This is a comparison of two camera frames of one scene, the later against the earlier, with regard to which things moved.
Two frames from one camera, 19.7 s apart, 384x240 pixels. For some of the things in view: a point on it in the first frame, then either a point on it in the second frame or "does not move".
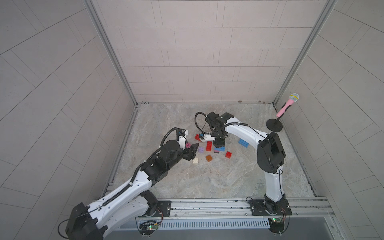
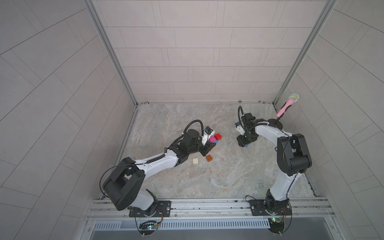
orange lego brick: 209,158 does not move
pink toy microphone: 293,98 does not move
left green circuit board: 152,227 does not move
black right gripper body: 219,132 -> 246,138
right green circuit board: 277,219 does not move
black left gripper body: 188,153 -> 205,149
